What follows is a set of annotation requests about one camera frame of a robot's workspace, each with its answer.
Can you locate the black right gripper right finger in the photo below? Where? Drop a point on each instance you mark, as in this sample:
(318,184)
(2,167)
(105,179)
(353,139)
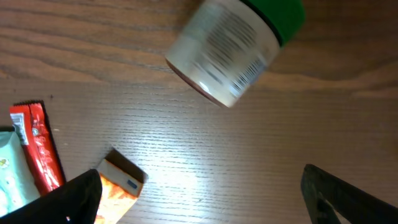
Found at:
(326,195)

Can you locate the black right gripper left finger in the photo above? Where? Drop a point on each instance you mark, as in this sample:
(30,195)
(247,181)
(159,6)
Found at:
(77,201)

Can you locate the white teal wipes packet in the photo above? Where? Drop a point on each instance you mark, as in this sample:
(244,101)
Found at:
(17,183)

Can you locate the red snack stick packet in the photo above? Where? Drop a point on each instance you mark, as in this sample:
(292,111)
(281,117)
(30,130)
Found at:
(33,128)

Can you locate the green lid cream jar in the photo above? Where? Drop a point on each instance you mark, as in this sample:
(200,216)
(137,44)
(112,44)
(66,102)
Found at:
(228,44)

